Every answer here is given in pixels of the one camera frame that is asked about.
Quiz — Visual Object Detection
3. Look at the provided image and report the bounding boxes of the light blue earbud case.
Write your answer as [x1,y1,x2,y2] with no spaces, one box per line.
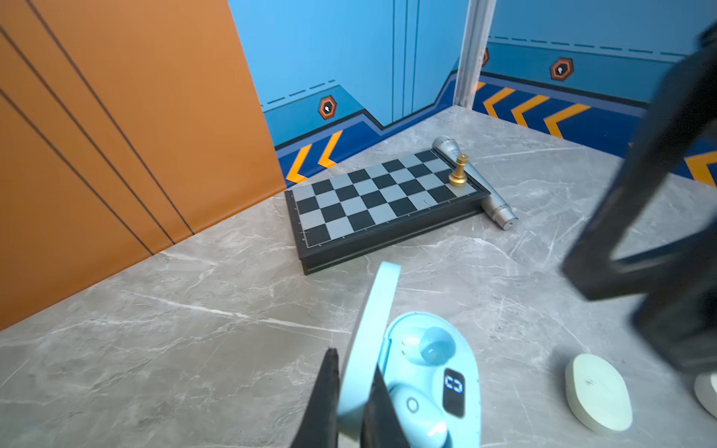
[338,261,482,447]

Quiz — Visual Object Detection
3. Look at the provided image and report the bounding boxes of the white earbud case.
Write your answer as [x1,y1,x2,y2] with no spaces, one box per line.
[565,353,633,434]
[694,373,717,418]

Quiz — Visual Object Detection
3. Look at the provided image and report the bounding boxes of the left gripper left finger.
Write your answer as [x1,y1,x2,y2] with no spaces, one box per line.
[291,348,340,448]

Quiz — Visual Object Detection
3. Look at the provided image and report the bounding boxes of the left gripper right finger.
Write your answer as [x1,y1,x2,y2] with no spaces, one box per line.
[360,368,410,448]

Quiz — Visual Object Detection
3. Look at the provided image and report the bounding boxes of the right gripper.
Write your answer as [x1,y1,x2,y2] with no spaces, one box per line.
[562,41,716,373]

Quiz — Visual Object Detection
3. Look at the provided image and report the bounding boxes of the grey microphone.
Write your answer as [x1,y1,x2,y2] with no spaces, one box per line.
[432,136,518,231]

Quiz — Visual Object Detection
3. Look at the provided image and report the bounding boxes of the white earbud case front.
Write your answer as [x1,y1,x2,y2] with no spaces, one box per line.
[694,373,717,418]

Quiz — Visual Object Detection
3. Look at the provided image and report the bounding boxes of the black white chessboard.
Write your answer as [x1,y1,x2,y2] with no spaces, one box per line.
[285,149,488,274]

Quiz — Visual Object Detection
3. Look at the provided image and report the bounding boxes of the gold chess piece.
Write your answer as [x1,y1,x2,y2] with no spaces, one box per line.
[449,153,469,187]

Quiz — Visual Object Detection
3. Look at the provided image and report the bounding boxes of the blue earbud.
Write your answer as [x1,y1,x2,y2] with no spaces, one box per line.
[389,384,448,448]

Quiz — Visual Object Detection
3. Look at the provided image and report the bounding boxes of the right aluminium corner post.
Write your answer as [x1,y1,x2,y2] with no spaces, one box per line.
[453,0,497,109]

